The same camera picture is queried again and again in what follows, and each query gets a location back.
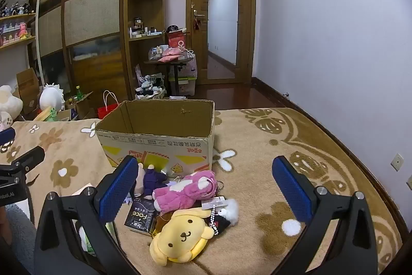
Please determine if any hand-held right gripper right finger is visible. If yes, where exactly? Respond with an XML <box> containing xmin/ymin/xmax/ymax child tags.
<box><xmin>271</xmin><ymin>156</ymin><xmax>378</xmax><ymax>275</ymax></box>

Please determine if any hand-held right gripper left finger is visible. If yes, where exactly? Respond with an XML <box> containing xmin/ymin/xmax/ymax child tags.
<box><xmin>34</xmin><ymin>155</ymin><xmax>140</xmax><ymax>275</ymax></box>

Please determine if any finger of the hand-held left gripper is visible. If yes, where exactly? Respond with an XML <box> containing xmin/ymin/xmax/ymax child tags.
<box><xmin>10</xmin><ymin>146</ymin><xmax>46</xmax><ymax>173</ymax></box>
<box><xmin>0</xmin><ymin>128</ymin><xmax>16</xmax><ymax>147</ymax></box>

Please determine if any black packet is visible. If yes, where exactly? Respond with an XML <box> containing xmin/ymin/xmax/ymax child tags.
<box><xmin>124</xmin><ymin>198</ymin><xmax>161</xmax><ymax>235</ymax></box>

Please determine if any pink plush bear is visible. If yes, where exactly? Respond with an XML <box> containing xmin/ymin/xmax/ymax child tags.
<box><xmin>152</xmin><ymin>170</ymin><xmax>218</xmax><ymax>214</ymax></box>

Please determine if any yellow plush dog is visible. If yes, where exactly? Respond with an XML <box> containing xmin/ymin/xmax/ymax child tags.
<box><xmin>149</xmin><ymin>208</ymin><xmax>216</xmax><ymax>266</ymax></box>

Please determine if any printed cardboard box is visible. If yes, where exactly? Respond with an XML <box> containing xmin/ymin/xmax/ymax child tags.
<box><xmin>95</xmin><ymin>99</ymin><xmax>216</xmax><ymax>174</ymax></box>

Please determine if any cream plush toy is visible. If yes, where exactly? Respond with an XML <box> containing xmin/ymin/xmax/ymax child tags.
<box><xmin>0</xmin><ymin>85</ymin><xmax>24</xmax><ymax>130</ymax></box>

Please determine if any purple-clothed doll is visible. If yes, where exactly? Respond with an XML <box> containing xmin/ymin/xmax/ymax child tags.
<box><xmin>133</xmin><ymin>163</ymin><xmax>169</xmax><ymax>201</ymax></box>

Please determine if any green frog toy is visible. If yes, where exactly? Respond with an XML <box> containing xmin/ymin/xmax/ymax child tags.
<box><xmin>35</xmin><ymin>107</ymin><xmax>58</xmax><ymax>122</ymax></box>

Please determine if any plain brown cardboard box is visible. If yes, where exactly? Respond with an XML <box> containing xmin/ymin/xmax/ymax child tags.
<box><xmin>16</xmin><ymin>68</ymin><xmax>41</xmax><ymax>114</ymax></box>

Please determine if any white round plush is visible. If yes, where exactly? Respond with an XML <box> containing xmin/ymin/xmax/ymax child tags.
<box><xmin>39</xmin><ymin>83</ymin><xmax>65</xmax><ymax>111</ymax></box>

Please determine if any white green packet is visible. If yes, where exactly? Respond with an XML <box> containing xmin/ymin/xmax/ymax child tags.
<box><xmin>77</xmin><ymin>220</ymin><xmax>118</xmax><ymax>258</ymax></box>

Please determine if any open cardboard box with bottles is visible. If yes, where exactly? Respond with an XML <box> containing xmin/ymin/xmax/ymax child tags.
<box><xmin>64</xmin><ymin>91</ymin><xmax>94</xmax><ymax>119</ymax></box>

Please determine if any red paper bag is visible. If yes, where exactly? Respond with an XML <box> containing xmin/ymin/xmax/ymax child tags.
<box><xmin>97</xmin><ymin>90</ymin><xmax>120</xmax><ymax>119</ymax></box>

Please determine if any wicker basket of socks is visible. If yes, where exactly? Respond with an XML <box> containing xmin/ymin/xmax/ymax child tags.
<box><xmin>134</xmin><ymin>75</ymin><xmax>168</xmax><ymax>100</ymax></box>

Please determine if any wooden corner shelf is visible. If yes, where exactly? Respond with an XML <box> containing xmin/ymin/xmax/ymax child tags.
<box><xmin>124</xmin><ymin>0</ymin><xmax>168</xmax><ymax>100</ymax></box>

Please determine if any small dark side table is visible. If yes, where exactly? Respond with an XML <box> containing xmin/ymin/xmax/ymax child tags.
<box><xmin>144</xmin><ymin>57</ymin><xmax>194</xmax><ymax>97</ymax></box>

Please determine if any translucent storage bin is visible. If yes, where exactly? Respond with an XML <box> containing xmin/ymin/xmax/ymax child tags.
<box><xmin>167</xmin><ymin>54</ymin><xmax>198</xmax><ymax>97</ymax></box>

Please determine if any pink packet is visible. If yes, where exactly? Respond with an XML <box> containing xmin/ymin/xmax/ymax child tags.
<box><xmin>158</xmin><ymin>48</ymin><xmax>184</xmax><ymax>63</ymax></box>

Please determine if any wooden wardrobe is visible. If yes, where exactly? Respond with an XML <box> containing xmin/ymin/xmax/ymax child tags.
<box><xmin>30</xmin><ymin>0</ymin><xmax>134</xmax><ymax>102</ymax></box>

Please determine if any red bag with white print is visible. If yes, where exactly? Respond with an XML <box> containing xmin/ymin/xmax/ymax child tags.
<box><xmin>166</xmin><ymin>30</ymin><xmax>187</xmax><ymax>50</ymax></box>

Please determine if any black white fluffy keychain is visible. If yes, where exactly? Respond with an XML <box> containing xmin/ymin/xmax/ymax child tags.
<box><xmin>211</xmin><ymin>198</ymin><xmax>240</xmax><ymax>230</ymax></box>

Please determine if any wall socket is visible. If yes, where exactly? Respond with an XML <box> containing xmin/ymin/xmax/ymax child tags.
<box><xmin>390</xmin><ymin>153</ymin><xmax>404</xmax><ymax>171</ymax></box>

